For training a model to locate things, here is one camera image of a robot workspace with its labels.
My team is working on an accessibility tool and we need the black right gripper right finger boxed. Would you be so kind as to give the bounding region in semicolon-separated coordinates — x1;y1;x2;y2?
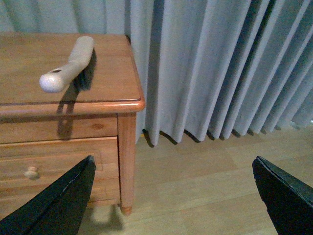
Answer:
252;156;313;235

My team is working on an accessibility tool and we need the wooden drawer knob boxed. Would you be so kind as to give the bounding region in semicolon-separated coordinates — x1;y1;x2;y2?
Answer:
24;166;40;180

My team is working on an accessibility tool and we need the beige hand brush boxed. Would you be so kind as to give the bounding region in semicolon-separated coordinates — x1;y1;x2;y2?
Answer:
39;36;97;93

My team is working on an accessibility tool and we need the wooden nightstand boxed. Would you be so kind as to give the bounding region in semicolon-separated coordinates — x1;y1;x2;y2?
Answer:
0;32;145;217

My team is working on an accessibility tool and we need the light grey curtain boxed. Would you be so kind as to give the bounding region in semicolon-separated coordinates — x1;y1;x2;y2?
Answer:
0;0;313;145

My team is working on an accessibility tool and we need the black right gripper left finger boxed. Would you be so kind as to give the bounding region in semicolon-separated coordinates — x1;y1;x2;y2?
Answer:
0;155;95;235

